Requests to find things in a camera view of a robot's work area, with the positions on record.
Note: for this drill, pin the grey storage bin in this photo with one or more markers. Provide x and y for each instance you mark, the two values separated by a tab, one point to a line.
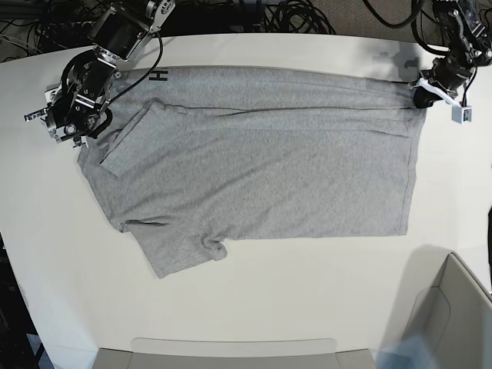
449	325
159	353

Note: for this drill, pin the black coiled cables background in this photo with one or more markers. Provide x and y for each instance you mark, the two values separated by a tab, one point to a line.
297	17

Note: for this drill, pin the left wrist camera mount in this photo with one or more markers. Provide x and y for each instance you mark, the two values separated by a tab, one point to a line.
459	113

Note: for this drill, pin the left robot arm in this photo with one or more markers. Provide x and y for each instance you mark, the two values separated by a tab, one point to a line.
469	47

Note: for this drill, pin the grey storage bin right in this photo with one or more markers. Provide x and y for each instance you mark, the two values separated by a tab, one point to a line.
449	325

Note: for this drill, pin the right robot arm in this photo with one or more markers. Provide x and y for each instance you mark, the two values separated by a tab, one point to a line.
118	36

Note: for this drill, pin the grey T-shirt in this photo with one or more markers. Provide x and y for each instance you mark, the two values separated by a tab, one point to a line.
198	155

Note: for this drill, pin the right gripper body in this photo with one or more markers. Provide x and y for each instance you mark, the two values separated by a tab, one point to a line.
73	122

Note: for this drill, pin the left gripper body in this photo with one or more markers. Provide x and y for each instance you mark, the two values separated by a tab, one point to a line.
448	74

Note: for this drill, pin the grey storage bin front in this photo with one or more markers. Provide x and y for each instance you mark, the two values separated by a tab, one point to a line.
159	353

